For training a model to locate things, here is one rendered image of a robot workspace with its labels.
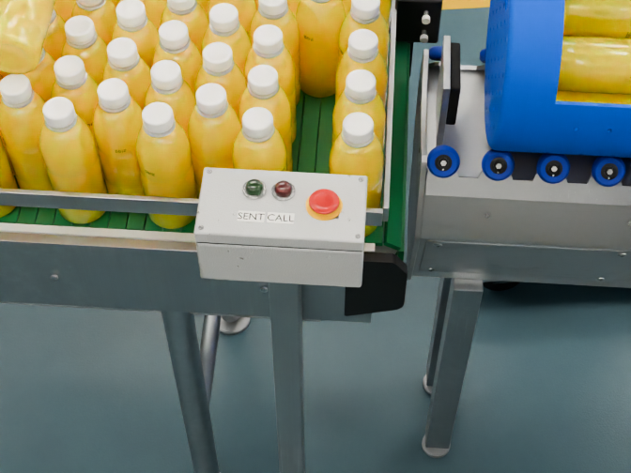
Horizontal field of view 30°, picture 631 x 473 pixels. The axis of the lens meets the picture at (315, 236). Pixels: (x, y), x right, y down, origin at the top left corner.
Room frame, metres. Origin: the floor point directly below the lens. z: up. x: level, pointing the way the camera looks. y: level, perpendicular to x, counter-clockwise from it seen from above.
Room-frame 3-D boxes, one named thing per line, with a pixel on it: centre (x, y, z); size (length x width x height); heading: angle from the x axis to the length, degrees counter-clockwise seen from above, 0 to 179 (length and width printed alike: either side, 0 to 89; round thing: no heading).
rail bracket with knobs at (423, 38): (1.32, -0.15, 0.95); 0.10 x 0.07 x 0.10; 176
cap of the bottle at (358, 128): (0.96, -0.05, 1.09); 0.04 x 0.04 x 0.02
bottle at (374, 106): (1.03, -0.06, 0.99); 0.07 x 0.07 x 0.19
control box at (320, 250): (0.84, 0.04, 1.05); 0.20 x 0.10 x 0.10; 86
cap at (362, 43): (1.10, -0.06, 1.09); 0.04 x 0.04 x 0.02
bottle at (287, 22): (1.19, 0.06, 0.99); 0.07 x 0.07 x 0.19
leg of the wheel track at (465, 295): (1.04, -0.25, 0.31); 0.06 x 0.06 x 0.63; 86
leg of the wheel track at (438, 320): (1.18, -0.26, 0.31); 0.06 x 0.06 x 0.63; 86
